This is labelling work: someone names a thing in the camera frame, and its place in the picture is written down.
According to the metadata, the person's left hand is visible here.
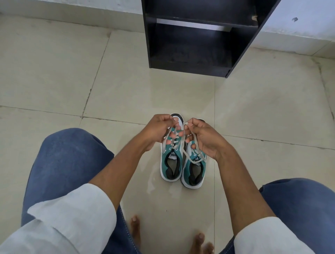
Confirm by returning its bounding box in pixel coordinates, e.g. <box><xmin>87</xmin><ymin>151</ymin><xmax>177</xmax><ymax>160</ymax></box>
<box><xmin>142</xmin><ymin>114</ymin><xmax>181</xmax><ymax>152</ymax></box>

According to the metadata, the person's right hand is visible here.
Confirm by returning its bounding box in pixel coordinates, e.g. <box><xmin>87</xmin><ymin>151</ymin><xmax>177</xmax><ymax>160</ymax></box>
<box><xmin>184</xmin><ymin>118</ymin><xmax>231</xmax><ymax>162</ymax></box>

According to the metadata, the white shoelace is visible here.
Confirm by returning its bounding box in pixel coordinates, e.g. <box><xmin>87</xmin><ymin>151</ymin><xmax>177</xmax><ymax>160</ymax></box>
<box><xmin>182</xmin><ymin>128</ymin><xmax>208</xmax><ymax>166</ymax></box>
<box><xmin>163</xmin><ymin>122</ymin><xmax>184</xmax><ymax>153</ymax></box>

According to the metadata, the person's left forearm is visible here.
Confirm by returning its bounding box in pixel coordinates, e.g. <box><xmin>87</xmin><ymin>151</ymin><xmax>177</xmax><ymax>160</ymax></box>
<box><xmin>88</xmin><ymin>137</ymin><xmax>155</xmax><ymax>211</ymax></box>

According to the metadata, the person's right forearm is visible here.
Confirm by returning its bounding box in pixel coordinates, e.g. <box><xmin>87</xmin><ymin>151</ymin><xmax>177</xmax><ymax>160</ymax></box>
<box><xmin>213</xmin><ymin>150</ymin><xmax>277</xmax><ymax>236</ymax></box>

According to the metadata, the teal and white sneaker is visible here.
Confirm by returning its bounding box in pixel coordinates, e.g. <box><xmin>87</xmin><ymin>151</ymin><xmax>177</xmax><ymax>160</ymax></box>
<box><xmin>181</xmin><ymin>119</ymin><xmax>209</xmax><ymax>189</ymax></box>
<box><xmin>160</xmin><ymin>113</ymin><xmax>188</xmax><ymax>182</ymax></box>

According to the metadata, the black wooden shelf unit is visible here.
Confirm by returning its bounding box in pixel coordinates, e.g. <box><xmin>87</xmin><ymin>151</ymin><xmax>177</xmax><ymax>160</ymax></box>
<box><xmin>141</xmin><ymin>0</ymin><xmax>282</xmax><ymax>79</ymax></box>

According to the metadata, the person's left blue jeans leg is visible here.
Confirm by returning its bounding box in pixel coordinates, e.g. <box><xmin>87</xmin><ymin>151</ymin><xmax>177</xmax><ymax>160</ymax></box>
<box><xmin>21</xmin><ymin>128</ymin><xmax>142</xmax><ymax>254</ymax></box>

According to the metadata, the person's blue jeans leg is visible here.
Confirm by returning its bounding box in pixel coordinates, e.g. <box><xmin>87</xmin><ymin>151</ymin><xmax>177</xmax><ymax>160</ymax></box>
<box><xmin>21</xmin><ymin>128</ymin><xmax>142</xmax><ymax>254</ymax></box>
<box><xmin>219</xmin><ymin>178</ymin><xmax>335</xmax><ymax>254</ymax></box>

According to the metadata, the person's left bare foot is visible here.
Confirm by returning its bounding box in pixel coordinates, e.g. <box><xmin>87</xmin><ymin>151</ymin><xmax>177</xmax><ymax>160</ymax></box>
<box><xmin>130</xmin><ymin>215</ymin><xmax>141</xmax><ymax>254</ymax></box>

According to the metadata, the person's bare foot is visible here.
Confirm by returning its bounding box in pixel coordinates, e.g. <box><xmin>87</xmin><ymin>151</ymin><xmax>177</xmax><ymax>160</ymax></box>
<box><xmin>189</xmin><ymin>233</ymin><xmax>215</xmax><ymax>254</ymax></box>
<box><xmin>130</xmin><ymin>215</ymin><xmax>141</xmax><ymax>254</ymax></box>

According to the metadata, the person's right bare foot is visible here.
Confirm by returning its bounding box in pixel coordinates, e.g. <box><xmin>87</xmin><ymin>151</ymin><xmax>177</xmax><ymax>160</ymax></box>
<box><xmin>189</xmin><ymin>233</ymin><xmax>215</xmax><ymax>254</ymax></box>

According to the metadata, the person's right white shirt sleeve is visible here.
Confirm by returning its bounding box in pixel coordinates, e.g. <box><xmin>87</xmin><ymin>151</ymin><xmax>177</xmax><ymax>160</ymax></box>
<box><xmin>233</xmin><ymin>216</ymin><xmax>316</xmax><ymax>254</ymax></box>

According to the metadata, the person's white shirt sleeve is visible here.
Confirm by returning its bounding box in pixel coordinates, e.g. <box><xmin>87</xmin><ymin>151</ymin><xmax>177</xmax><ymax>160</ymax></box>
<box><xmin>233</xmin><ymin>216</ymin><xmax>316</xmax><ymax>254</ymax></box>
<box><xmin>0</xmin><ymin>183</ymin><xmax>117</xmax><ymax>254</ymax></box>

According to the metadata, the person's right blue jeans leg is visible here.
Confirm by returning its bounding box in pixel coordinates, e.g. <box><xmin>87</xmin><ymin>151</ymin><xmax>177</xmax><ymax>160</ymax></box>
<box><xmin>219</xmin><ymin>178</ymin><xmax>335</xmax><ymax>254</ymax></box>

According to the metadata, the person's left white shirt sleeve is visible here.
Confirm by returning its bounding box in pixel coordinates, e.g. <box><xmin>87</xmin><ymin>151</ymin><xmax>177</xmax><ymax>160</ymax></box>
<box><xmin>0</xmin><ymin>183</ymin><xmax>117</xmax><ymax>254</ymax></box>

